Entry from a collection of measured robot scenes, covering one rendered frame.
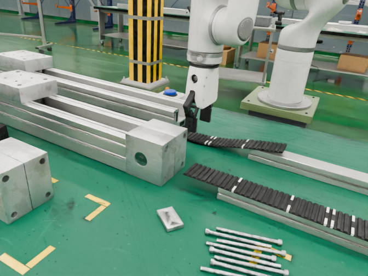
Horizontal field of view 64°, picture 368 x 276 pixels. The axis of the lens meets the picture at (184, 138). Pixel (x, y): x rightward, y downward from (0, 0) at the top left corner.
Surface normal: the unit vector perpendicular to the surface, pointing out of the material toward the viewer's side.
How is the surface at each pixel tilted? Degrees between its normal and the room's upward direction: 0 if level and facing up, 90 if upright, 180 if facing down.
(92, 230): 0
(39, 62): 90
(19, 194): 90
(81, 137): 90
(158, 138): 0
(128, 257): 0
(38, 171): 90
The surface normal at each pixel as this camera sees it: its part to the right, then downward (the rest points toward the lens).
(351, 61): -0.58, 0.30
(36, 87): 0.87, 0.26
